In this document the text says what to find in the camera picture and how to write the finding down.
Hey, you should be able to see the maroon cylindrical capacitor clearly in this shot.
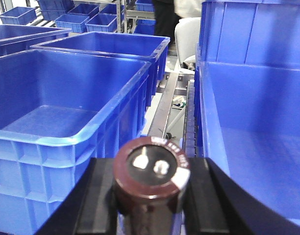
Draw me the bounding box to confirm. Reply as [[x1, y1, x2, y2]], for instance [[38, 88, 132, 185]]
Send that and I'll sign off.
[[113, 137, 191, 235]]

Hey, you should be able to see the large blue bin right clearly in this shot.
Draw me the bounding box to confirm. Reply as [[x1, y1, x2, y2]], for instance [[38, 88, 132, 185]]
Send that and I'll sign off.
[[194, 44, 300, 228]]

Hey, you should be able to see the small blue bin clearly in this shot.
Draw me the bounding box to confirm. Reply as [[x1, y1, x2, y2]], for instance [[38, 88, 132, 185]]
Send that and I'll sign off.
[[54, 14, 90, 33], [0, 6, 37, 25], [85, 13, 117, 32]]

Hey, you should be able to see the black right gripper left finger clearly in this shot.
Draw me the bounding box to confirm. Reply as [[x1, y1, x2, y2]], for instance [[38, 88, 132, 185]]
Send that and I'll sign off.
[[36, 158, 117, 235]]

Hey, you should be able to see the blue bin middle left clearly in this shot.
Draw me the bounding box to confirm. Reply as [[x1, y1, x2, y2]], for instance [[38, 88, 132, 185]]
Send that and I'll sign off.
[[30, 31, 170, 107]]

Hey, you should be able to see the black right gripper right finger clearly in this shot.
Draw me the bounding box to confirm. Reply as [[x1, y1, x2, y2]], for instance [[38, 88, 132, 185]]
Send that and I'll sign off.
[[184, 157, 300, 235]]

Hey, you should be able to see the stacked blue bin upper right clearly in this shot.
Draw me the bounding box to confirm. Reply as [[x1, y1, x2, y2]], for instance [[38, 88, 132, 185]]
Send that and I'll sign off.
[[199, 0, 300, 69]]

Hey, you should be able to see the blue bin far left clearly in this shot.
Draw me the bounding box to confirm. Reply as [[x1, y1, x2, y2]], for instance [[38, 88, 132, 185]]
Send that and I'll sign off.
[[0, 24, 72, 56]]

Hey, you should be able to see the blue bin front left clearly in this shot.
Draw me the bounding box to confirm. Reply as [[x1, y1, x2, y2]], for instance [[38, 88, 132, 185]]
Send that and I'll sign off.
[[0, 49, 151, 235]]

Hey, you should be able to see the metal shelf rail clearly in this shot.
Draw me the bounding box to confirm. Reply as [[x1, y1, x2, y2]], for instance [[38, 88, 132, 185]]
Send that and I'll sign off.
[[148, 72, 179, 138]]

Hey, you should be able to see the roller conveyor track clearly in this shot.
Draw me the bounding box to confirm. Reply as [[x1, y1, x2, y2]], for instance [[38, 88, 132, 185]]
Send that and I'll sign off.
[[182, 79, 196, 157]]

